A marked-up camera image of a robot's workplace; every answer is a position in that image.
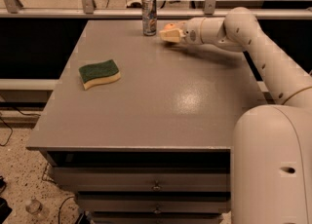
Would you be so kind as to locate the green yellow sponge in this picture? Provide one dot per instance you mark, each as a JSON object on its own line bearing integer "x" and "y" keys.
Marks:
{"x": 99, "y": 73}

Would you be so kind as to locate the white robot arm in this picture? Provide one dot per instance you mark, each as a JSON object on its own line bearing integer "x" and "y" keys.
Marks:
{"x": 271, "y": 158}

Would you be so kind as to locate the silver blue redbull can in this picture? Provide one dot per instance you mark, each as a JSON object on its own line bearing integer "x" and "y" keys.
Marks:
{"x": 149, "y": 17}

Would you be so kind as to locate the orange fruit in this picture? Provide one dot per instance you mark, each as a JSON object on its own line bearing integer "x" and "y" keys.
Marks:
{"x": 169, "y": 26}

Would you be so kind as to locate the grey drawer cabinet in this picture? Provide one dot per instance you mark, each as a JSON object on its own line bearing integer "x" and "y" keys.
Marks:
{"x": 154, "y": 146}

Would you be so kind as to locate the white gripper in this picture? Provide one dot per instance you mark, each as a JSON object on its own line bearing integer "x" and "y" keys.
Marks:
{"x": 192, "y": 31}

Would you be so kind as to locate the clear plastic bottle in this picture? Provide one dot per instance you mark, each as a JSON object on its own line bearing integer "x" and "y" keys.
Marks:
{"x": 35, "y": 208}

